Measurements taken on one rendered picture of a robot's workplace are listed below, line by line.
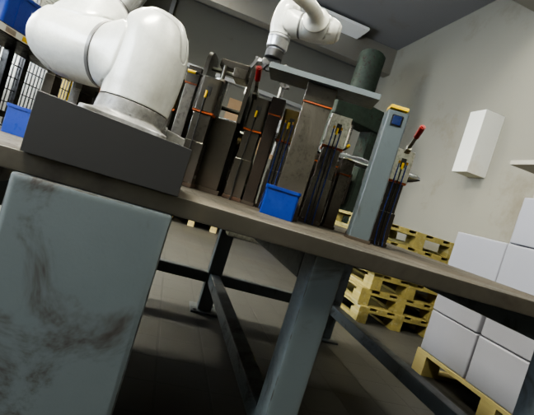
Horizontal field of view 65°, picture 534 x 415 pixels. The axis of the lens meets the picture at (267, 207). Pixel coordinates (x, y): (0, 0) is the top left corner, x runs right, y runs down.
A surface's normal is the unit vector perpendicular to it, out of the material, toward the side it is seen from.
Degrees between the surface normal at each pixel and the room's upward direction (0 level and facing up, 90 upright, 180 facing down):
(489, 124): 90
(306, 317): 90
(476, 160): 90
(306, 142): 90
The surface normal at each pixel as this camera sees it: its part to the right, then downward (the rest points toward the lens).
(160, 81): 0.62, 0.21
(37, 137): 0.22, 0.10
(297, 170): -0.04, 0.02
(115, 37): -0.24, -0.22
